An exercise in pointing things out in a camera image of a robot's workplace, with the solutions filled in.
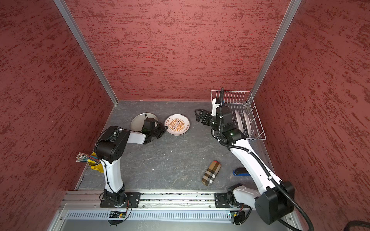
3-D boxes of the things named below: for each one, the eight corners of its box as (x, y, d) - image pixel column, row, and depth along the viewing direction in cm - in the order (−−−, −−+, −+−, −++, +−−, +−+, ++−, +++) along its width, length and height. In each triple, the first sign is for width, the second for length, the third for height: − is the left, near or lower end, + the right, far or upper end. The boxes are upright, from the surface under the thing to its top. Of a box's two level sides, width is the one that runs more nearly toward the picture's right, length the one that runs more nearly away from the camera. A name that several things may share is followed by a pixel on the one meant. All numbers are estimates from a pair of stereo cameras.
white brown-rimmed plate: (135, 134, 103) (134, 132, 101) (126, 122, 110) (125, 120, 107) (158, 119, 112) (157, 117, 110) (148, 109, 118) (148, 107, 116)
